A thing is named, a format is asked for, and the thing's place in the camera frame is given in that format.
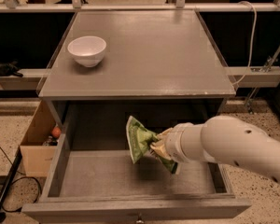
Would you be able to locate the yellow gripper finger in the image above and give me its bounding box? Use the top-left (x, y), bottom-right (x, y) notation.
top-left (149, 140), bottom-right (171, 160)
top-left (157, 128), bottom-right (173, 140)

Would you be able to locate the green jalapeno chip bag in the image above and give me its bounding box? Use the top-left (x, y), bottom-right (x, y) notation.
top-left (126, 116), bottom-right (180, 175)

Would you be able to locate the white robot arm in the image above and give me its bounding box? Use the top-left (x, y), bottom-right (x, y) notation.
top-left (150, 116), bottom-right (280, 185)

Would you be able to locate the open grey top drawer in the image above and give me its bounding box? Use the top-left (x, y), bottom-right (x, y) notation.
top-left (22, 105), bottom-right (250, 224)

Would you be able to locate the metal drawer knob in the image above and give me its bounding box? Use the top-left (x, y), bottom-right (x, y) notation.
top-left (135, 215), bottom-right (145, 224)

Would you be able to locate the grey cabinet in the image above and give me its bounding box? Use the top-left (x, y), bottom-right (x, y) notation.
top-left (39, 10), bottom-right (235, 133)

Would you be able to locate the orange ball in box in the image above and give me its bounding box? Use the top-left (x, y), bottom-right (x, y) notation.
top-left (51, 127), bottom-right (61, 139)

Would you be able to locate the white bowl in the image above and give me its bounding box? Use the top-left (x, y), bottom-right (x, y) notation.
top-left (67, 35), bottom-right (106, 67)

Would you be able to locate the cardboard box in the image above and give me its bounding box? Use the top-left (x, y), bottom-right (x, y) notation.
top-left (20, 102), bottom-right (59, 177)

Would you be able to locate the metal frame rail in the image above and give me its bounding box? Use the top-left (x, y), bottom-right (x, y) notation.
top-left (0, 2), bottom-right (280, 13)

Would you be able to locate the black floor cable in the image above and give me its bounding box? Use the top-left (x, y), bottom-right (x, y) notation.
top-left (0, 136), bottom-right (43, 214)

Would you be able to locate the black object on rail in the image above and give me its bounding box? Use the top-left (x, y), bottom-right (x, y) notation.
top-left (0, 61), bottom-right (23, 77)

